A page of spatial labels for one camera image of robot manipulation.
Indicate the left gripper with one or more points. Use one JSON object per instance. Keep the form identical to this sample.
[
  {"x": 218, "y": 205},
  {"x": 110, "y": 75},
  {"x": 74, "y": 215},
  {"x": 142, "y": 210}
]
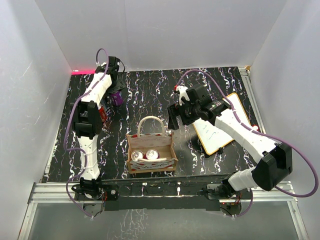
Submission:
[{"x": 119, "y": 86}]

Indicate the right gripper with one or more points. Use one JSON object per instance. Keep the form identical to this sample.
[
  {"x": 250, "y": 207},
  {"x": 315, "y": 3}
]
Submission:
[{"x": 173, "y": 111}]

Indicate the purple fanta can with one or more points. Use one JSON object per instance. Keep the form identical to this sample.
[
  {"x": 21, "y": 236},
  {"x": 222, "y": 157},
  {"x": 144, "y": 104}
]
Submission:
[
  {"x": 152, "y": 154},
  {"x": 116, "y": 98}
]

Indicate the red soda can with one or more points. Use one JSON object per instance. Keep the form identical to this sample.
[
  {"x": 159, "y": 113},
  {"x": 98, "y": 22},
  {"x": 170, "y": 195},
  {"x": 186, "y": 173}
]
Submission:
[
  {"x": 137, "y": 155},
  {"x": 103, "y": 114}
]

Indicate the burlap watermelon canvas bag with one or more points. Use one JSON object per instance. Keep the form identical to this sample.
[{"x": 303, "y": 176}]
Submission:
[{"x": 163, "y": 142}]

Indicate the blue red-top soda can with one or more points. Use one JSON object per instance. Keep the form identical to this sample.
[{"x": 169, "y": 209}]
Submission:
[{"x": 104, "y": 103}]

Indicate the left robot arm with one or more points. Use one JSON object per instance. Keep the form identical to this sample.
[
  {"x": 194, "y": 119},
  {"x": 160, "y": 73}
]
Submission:
[{"x": 89, "y": 115}]

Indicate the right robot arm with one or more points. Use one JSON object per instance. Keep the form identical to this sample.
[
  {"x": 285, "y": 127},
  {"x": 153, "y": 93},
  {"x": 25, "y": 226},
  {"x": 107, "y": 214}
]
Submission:
[{"x": 274, "y": 160}]

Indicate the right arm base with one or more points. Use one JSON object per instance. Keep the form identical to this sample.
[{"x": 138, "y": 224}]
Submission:
[{"x": 222, "y": 192}]

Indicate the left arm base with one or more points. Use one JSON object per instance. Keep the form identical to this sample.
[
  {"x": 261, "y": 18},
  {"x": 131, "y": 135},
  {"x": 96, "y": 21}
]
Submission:
[{"x": 95, "y": 189}]

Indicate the pink tape strip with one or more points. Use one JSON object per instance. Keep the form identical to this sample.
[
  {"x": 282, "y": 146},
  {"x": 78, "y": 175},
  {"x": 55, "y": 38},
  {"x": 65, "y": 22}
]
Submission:
[{"x": 83, "y": 72}]

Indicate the orange-framed whiteboard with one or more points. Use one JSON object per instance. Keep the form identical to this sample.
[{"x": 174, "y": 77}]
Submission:
[{"x": 214, "y": 137}]

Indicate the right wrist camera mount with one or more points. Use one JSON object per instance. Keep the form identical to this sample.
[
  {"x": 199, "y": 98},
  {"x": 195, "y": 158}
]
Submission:
[{"x": 182, "y": 92}]

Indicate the aluminium front rail frame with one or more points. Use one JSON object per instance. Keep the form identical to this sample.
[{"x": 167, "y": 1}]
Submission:
[{"x": 151, "y": 212}]

